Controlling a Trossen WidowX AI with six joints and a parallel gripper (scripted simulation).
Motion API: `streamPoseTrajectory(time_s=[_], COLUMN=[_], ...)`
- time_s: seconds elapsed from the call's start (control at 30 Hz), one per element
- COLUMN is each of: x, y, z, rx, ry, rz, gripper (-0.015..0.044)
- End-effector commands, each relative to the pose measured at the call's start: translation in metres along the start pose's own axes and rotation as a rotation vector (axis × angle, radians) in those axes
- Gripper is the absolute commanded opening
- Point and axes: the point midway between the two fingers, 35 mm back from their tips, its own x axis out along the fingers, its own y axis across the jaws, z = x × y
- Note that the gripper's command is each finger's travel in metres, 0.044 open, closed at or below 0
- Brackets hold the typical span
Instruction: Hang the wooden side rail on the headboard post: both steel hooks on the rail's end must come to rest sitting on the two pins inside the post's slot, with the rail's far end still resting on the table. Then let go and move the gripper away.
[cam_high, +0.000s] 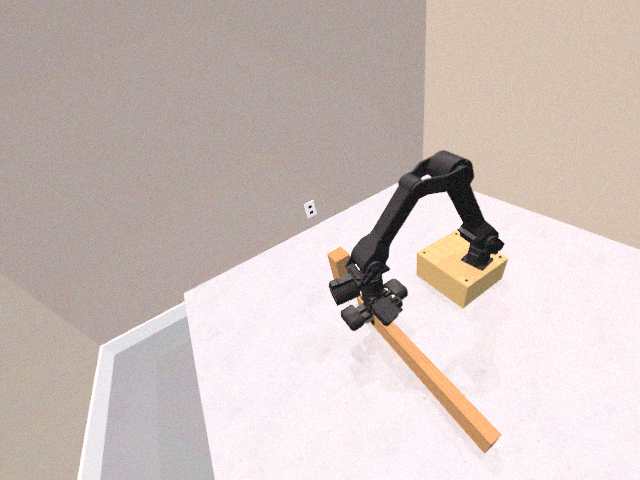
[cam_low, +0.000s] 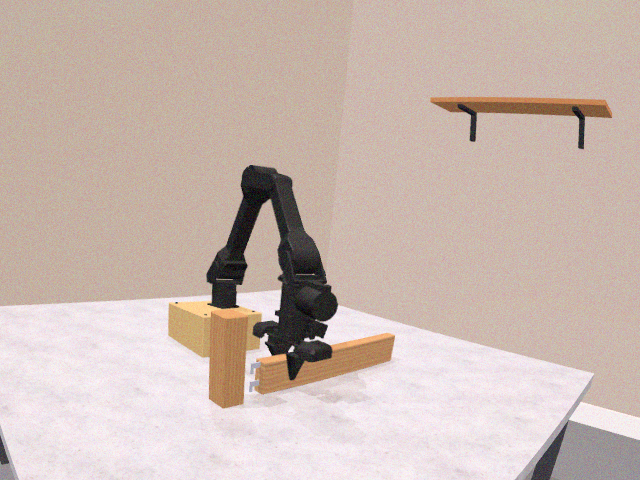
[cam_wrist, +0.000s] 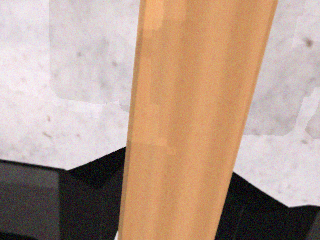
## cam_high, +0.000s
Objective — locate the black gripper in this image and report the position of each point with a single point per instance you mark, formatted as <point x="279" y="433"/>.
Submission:
<point x="355" y="318"/>

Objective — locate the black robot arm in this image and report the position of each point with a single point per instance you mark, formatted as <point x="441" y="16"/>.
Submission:
<point x="449" y="172"/>

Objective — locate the brown wooden post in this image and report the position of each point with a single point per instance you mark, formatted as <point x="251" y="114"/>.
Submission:
<point x="338" y="259"/>

